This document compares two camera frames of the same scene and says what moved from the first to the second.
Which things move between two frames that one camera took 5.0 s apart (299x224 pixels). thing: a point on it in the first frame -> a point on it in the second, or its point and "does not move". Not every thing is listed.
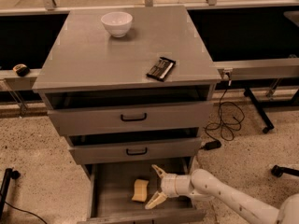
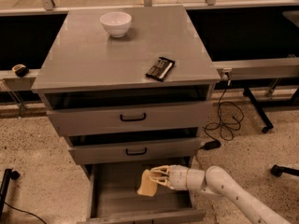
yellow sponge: [140, 190] -> [148, 185]
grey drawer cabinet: [129, 105] does not move
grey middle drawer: [136, 151] does not move
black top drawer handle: [134, 119] does not move
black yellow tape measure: [21, 70] does not move
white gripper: [168, 184] -> [178, 177]
